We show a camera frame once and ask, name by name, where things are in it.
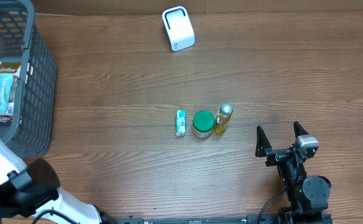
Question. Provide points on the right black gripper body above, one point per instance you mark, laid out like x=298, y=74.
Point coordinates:
x=276, y=156

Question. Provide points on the white barcode scanner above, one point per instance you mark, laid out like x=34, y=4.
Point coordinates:
x=178, y=28

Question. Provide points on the small teal white packet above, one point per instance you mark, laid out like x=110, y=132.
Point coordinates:
x=180, y=122

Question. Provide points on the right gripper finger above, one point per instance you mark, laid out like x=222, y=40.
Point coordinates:
x=299, y=130
x=263, y=145

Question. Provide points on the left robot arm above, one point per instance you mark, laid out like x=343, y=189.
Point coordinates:
x=34, y=191

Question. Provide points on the yellow drink bottle silver cap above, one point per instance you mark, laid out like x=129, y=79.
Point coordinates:
x=223, y=116

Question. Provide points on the green lid white jar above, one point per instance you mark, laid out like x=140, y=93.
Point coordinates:
x=203, y=124

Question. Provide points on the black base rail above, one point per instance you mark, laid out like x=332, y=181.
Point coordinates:
x=200, y=220

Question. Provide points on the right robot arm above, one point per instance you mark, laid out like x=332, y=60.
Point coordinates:
x=307, y=195

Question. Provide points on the grey plastic mesh basket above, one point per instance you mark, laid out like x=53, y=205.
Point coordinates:
x=29, y=133

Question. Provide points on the brown snack packet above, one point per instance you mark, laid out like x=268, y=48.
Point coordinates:
x=10, y=67

